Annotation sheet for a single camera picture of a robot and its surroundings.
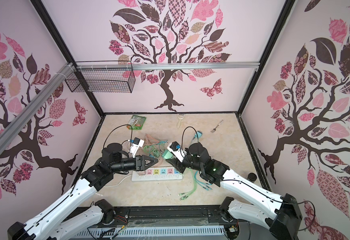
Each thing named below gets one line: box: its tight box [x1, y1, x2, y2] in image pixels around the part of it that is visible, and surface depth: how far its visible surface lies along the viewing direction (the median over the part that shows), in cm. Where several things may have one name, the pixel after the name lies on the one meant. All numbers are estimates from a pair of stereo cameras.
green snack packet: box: [126, 115, 147, 130], surface depth 116 cm
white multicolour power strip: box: [131, 167, 183, 182], surface depth 86 cm
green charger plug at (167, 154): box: [162, 149, 173, 160], surface depth 71 cm
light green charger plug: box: [153, 149, 161, 158], surface depth 92 cm
